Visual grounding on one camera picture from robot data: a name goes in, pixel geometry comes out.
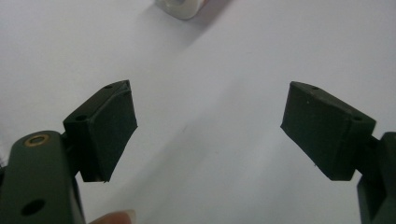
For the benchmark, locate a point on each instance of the white round container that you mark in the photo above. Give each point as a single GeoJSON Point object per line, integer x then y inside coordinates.
{"type": "Point", "coordinates": [180, 6]}

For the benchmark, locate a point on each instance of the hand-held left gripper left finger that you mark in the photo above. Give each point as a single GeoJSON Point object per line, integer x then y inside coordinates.
{"type": "Point", "coordinates": [106, 133]}

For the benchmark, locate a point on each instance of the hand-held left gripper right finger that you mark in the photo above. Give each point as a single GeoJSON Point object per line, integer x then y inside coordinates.
{"type": "Point", "coordinates": [323, 130]}

